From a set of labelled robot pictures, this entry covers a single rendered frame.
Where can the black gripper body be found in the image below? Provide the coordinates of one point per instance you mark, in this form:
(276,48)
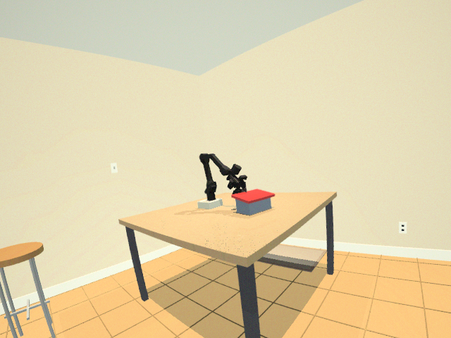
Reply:
(239,179)

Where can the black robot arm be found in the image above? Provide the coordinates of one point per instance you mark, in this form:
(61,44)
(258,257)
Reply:
(225,170)

